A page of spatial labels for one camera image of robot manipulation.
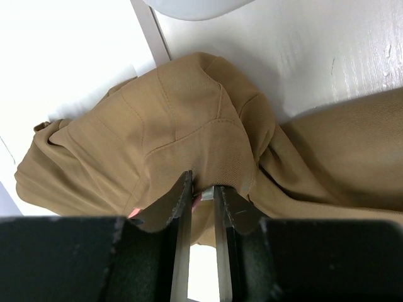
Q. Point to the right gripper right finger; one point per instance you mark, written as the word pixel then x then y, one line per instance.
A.
pixel 265 259

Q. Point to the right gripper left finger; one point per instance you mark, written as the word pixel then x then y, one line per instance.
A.
pixel 113 258

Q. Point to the tan brown skirt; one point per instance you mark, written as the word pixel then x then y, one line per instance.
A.
pixel 200 113

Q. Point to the metal clothes rack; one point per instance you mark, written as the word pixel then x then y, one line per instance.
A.
pixel 155 44

